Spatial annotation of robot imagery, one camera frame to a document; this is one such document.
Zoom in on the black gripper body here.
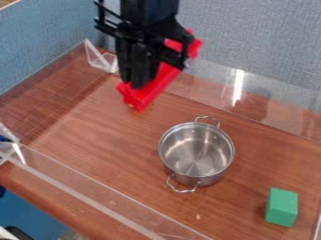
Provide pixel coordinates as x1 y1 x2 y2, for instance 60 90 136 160
93 0 194 69

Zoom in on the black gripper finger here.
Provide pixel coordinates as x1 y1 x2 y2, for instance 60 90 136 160
115 39 131 83
129 43 159 89

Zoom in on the red rectangular block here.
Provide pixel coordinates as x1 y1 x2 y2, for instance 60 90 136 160
116 38 203 112

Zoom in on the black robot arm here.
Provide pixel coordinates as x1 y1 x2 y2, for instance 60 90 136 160
93 0 194 89

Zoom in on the stainless steel pot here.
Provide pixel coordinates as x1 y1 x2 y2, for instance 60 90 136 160
157 115 235 193

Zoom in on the clear acrylic back barrier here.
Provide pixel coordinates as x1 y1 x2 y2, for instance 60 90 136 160
157 37 321 144

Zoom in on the clear acrylic barrier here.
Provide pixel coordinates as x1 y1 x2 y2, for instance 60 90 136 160
0 122 211 240
157 37 321 144

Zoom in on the clear acrylic front barrier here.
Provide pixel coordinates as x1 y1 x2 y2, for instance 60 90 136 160
0 122 211 240

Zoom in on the green cube block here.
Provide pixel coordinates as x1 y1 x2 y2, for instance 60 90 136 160
264 187 298 228

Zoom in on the clear acrylic corner bracket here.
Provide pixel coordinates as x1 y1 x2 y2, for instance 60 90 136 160
84 39 119 73

